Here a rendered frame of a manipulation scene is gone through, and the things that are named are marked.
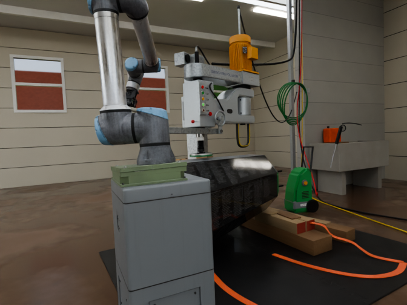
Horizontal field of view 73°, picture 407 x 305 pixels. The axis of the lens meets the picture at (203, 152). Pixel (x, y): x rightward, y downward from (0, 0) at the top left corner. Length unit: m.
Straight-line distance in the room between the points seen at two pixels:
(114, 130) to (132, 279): 0.66
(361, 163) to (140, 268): 4.58
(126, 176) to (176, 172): 0.22
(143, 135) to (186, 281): 0.69
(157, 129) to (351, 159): 4.20
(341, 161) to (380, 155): 1.00
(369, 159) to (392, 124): 1.66
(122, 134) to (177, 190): 0.37
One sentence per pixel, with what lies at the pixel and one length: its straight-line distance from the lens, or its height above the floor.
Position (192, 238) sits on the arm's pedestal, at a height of 0.59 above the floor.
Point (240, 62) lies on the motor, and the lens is 3.11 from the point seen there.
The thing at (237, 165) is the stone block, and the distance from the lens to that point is 2.56.
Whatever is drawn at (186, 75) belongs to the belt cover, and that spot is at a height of 1.61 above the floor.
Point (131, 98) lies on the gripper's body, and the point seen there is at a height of 1.33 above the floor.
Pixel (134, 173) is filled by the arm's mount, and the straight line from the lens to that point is 1.22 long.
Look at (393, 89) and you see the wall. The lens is 7.06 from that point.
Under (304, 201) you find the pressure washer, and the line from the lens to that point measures 3.92.
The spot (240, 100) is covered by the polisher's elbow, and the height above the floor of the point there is 1.43.
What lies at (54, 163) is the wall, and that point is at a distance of 8.36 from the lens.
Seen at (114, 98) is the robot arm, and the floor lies 1.25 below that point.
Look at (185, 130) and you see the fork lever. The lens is 2.41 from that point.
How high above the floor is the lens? 1.04
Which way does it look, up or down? 3 degrees down
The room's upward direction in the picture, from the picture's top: 2 degrees counter-clockwise
